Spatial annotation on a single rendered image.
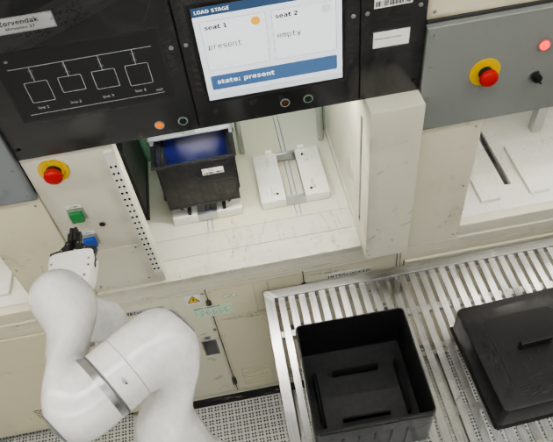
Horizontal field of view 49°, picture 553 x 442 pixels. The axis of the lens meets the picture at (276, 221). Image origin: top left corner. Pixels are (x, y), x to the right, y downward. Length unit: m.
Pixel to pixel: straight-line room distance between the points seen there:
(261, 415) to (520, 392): 1.16
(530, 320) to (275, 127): 1.02
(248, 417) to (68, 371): 1.63
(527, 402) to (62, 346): 1.08
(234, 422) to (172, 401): 1.53
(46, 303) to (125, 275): 0.81
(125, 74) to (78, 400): 0.65
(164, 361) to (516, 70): 0.98
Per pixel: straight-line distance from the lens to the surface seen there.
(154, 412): 0.96
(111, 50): 1.21
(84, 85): 1.26
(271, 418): 2.44
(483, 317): 1.66
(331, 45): 1.25
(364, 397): 1.63
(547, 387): 1.61
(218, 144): 1.83
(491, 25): 1.35
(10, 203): 1.50
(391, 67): 1.33
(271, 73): 1.26
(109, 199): 1.49
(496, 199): 1.90
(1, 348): 2.04
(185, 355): 0.89
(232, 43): 1.21
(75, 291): 0.92
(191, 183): 1.73
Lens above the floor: 2.27
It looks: 50 degrees down
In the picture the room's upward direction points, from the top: 8 degrees counter-clockwise
